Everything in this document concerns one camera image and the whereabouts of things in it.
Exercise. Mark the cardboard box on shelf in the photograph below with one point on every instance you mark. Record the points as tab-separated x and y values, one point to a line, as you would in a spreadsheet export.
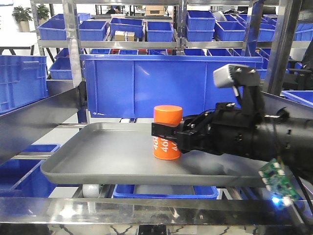
127	36

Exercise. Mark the large blue plastic bin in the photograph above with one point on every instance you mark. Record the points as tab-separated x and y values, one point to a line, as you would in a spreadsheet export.
130	86

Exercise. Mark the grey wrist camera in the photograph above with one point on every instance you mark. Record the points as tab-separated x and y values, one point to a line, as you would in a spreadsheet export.
237	75

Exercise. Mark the grey metal tray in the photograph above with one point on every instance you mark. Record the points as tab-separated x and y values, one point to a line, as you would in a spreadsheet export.
122	153

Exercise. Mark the blue bin under tray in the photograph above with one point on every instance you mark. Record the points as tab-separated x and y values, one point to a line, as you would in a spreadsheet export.
165	192

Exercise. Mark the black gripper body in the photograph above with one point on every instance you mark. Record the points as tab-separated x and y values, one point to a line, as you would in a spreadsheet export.
226	130

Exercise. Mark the blue crate at left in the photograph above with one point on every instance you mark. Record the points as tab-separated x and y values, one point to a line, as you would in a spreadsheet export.
22	81

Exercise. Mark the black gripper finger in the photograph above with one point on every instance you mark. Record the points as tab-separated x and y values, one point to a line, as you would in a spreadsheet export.
164	130

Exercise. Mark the potted green plant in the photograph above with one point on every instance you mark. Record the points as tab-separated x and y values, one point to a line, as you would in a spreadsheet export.
22	16

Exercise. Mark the green circuit board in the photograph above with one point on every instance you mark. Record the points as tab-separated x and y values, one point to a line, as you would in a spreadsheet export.
276	181

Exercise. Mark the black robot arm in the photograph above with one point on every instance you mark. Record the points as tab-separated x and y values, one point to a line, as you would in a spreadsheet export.
289	140

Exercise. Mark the orange cylindrical capacitor 4680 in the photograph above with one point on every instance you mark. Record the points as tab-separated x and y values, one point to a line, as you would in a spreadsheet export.
165	149

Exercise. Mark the blue bin lower left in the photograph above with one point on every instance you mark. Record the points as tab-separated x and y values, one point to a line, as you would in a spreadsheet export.
23	178

